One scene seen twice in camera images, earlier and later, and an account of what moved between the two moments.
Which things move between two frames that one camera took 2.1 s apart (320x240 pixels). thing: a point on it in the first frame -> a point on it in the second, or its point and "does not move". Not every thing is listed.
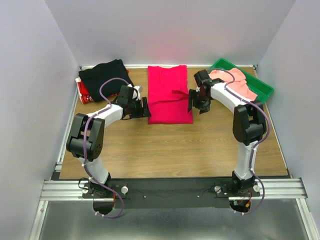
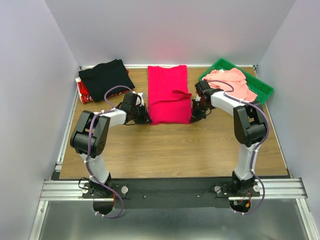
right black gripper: (202, 107) -> (196, 116)
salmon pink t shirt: (239, 82) does not move
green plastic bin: (263, 91) does not move
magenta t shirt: (168, 95) does not move
